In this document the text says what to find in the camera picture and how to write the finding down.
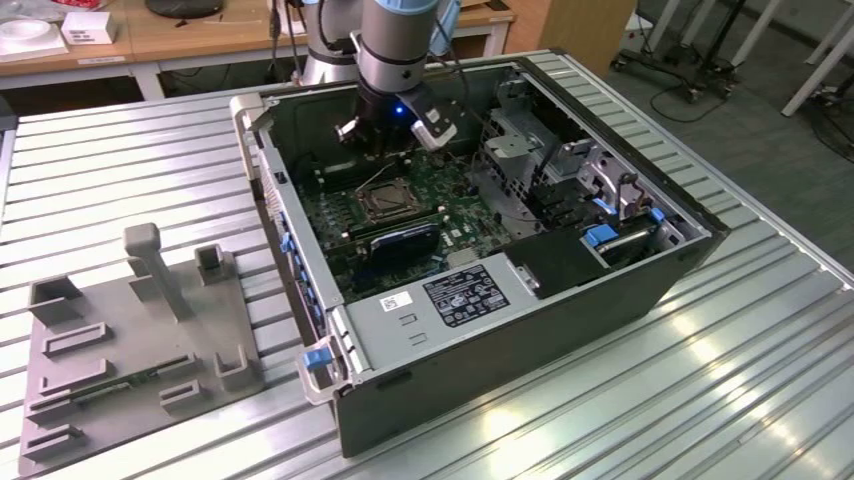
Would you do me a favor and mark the wooden desk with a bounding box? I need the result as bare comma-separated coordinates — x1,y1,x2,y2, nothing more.
0,0,519,104

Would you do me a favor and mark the metal locking lever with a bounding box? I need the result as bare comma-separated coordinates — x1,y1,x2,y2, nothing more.
356,163,393,192

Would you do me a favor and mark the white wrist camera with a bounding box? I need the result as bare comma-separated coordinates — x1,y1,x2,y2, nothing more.
392,89,458,151

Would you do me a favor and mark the metal socket cover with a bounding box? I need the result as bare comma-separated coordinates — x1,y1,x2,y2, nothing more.
356,178,428,222

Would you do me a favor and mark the black rolling stand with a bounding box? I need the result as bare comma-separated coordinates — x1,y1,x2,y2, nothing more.
611,0,748,104

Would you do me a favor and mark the white bowl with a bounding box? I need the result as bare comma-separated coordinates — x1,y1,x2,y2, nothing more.
0,17,69,56

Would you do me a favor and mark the green motherboard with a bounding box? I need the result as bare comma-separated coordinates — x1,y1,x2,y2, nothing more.
296,149,515,301

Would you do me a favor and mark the black expansion card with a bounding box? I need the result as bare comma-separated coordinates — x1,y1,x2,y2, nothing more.
349,222,442,296

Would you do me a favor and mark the white table leg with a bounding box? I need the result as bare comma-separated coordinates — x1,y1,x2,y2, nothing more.
779,0,854,119

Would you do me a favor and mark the silver power supply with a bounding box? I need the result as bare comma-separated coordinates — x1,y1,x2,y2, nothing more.
330,252,543,382

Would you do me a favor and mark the open PC case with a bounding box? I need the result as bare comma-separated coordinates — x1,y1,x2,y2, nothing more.
229,48,729,459

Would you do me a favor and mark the green RAM stick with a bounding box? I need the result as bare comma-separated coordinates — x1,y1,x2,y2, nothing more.
62,357,201,409

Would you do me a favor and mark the black plastic shroud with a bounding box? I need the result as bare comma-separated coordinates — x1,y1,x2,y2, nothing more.
502,232,613,300

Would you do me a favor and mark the black round object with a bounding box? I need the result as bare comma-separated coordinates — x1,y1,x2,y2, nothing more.
144,0,225,19

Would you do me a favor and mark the grey metal drive cage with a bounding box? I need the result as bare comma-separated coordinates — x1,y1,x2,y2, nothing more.
476,107,556,224

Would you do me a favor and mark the white cardboard box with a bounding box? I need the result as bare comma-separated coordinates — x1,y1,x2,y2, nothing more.
58,12,122,47

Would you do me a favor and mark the wooden cabinet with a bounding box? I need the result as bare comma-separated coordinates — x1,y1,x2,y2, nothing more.
537,0,636,80

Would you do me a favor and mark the grey parts rack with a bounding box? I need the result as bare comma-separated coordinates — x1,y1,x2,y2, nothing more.
18,222,268,476

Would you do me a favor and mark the CPU socket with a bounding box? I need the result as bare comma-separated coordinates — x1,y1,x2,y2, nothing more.
353,177,429,222

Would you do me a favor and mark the silver CPU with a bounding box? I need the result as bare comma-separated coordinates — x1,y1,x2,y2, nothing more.
369,185,410,210

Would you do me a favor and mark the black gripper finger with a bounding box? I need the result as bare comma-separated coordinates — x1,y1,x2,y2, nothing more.
334,118,365,147

